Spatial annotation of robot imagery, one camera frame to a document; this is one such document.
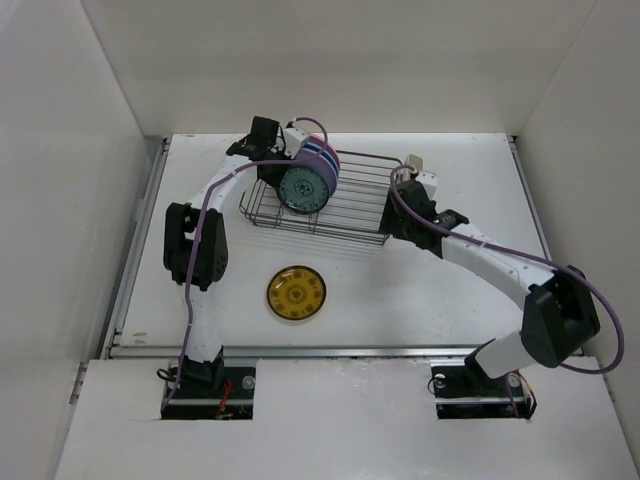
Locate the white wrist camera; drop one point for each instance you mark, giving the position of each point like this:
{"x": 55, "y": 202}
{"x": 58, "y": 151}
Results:
{"x": 427, "y": 179}
{"x": 294, "y": 139}

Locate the teal patterned plate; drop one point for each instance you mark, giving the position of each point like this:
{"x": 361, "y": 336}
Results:
{"x": 303, "y": 191}

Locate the white cutlery holder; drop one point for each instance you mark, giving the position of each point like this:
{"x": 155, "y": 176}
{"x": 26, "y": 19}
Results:
{"x": 415, "y": 163}

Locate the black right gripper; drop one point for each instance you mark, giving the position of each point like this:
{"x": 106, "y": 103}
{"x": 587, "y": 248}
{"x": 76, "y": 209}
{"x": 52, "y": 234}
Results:
{"x": 387, "y": 218}

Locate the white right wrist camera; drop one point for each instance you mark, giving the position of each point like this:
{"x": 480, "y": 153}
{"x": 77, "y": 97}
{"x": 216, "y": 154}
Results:
{"x": 427, "y": 179}

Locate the yellow patterned plate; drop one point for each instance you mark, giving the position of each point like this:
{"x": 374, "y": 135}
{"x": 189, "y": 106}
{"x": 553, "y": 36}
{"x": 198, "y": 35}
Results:
{"x": 296, "y": 293}

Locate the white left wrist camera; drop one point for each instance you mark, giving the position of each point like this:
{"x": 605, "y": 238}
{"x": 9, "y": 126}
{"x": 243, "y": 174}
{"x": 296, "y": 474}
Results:
{"x": 294, "y": 139}

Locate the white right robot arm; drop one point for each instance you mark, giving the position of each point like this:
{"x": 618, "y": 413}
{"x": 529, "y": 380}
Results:
{"x": 558, "y": 313}

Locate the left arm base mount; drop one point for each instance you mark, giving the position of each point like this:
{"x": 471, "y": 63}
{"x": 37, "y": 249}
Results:
{"x": 230, "y": 399}

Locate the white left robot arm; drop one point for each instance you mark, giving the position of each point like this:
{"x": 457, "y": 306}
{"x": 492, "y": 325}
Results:
{"x": 195, "y": 247}

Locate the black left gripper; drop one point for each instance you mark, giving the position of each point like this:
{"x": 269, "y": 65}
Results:
{"x": 273, "y": 180}

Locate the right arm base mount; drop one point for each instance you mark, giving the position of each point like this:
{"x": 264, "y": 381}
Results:
{"x": 461, "y": 394}

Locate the pink plate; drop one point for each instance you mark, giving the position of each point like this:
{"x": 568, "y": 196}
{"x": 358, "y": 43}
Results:
{"x": 322, "y": 141}

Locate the lilac plate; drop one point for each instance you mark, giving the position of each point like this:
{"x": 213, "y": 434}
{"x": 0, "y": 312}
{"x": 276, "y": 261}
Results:
{"x": 325, "y": 168}

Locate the aluminium front rail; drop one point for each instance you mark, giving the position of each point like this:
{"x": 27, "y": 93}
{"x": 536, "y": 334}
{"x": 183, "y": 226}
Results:
{"x": 309, "y": 352}

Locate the wire dish rack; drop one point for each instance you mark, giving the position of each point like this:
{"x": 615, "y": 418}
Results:
{"x": 353, "y": 213}

